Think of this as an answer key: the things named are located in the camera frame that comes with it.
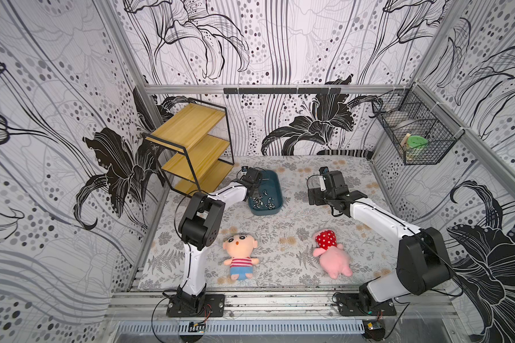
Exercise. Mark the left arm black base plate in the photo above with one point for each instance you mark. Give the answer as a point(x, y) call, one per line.
point(203, 306)

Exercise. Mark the black wire basket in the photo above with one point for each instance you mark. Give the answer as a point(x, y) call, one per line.
point(403, 113)

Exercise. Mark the boy plush doll striped shirt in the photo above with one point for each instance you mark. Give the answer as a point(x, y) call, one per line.
point(240, 248)

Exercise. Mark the green round lid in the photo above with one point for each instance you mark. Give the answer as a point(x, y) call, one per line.
point(417, 142)

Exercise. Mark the wooden shelf black metal frame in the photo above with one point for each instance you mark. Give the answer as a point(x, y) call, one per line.
point(200, 138)

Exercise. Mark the pink plush toy red hat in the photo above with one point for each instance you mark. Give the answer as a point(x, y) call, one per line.
point(331, 255)

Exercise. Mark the pile of silver wing nuts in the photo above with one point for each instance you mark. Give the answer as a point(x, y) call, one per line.
point(265, 199)

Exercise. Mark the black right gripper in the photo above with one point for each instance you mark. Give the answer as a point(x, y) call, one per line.
point(316, 196)

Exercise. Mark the white slotted cable duct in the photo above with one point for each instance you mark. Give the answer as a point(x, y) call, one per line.
point(245, 327)

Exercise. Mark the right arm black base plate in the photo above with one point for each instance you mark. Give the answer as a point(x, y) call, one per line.
point(353, 304)

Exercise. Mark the black wall rail bar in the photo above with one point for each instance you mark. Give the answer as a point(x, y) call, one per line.
point(280, 90)

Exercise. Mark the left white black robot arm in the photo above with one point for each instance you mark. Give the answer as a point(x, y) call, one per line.
point(200, 225)

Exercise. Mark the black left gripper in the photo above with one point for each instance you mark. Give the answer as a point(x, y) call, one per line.
point(254, 190)

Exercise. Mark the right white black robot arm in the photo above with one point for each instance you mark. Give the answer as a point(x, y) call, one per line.
point(422, 258)

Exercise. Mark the teal plastic storage box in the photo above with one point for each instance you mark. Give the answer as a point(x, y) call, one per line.
point(270, 178)

